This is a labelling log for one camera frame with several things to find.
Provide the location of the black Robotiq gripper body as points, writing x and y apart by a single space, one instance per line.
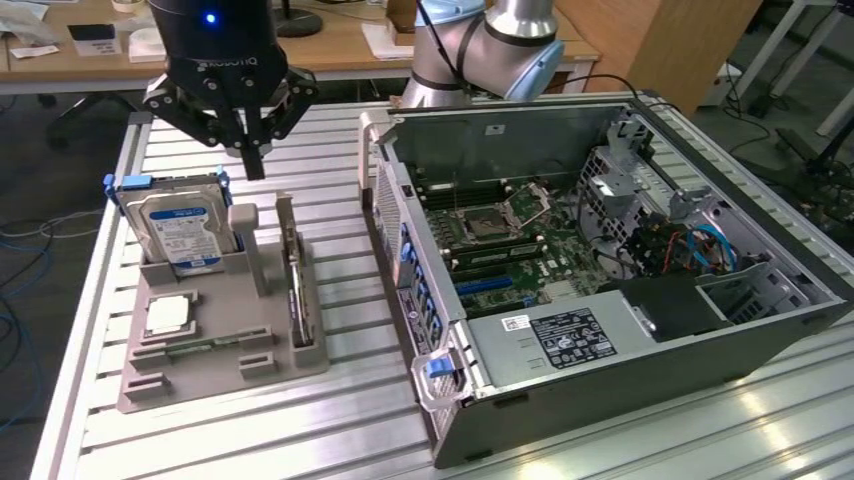
214 45

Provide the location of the black graphics card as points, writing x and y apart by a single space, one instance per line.
291 260

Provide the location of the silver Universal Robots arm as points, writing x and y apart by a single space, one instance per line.
514 35

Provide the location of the white box with tape roll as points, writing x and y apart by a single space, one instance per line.
147 47

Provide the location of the wooden desk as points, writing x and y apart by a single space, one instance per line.
321 55

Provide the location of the black round lamp base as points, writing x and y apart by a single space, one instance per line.
301 22

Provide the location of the black office chair base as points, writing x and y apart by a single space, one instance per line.
87 110

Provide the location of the beige tape roll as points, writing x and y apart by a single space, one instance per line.
123 5

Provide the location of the white paper stack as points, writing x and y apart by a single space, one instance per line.
383 45

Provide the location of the black and white box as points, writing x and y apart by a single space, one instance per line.
94 40

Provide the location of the brown cardboard box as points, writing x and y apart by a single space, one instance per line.
401 15

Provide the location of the white paper card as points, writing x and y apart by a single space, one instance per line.
34 51

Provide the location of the clear plastic bag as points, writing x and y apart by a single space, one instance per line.
21 25

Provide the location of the CPU socket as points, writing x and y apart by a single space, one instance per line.
486 225

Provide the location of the metal socket cover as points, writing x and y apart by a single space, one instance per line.
530 200

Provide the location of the silver CPU chip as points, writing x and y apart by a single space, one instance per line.
167 315

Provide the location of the installed green RAM stick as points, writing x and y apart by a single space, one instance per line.
497 251

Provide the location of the blue expansion slot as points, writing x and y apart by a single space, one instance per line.
484 286

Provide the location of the loose green RAM stick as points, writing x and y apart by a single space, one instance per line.
201 345

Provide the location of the green motherboard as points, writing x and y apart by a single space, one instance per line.
568 255

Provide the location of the perforated silver disk bay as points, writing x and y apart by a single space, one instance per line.
621 185

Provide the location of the grey parts rack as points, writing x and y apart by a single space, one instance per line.
221 370

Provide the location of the silver chipset heat sink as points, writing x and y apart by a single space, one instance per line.
570 290

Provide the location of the wooden cabinet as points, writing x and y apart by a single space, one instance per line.
668 50

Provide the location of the blue case latch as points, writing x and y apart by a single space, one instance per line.
440 365

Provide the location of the grey power supply unit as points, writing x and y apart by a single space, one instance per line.
508 365

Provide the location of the open dark PC case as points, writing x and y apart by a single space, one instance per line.
601 400

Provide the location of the open grey disk bay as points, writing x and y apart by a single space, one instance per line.
754 295

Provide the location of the hard disk with blue bracket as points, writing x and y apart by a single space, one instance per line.
181 235

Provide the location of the white metal desk frame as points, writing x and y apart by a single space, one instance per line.
768 52

